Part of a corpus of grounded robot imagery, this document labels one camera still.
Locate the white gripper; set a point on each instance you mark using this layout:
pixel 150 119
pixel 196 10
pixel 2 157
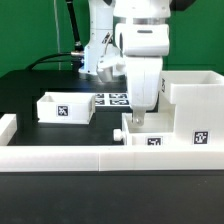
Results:
pixel 143 48

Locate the white front drawer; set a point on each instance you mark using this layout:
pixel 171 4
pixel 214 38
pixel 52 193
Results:
pixel 157 130

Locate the white drawer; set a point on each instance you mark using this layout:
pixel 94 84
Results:
pixel 157 130
pixel 66 108

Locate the white drawer cabinet box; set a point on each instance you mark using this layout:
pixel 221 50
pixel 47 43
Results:
pixel 194 102

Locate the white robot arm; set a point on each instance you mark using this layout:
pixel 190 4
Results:
pixel 106 14

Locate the white U-shaped fence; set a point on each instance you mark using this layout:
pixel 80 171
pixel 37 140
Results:
pixel 103 158

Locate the white marker base plate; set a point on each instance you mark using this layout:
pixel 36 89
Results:
pixel 111 99

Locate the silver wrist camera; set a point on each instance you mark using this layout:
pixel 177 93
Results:
pixel 110 67

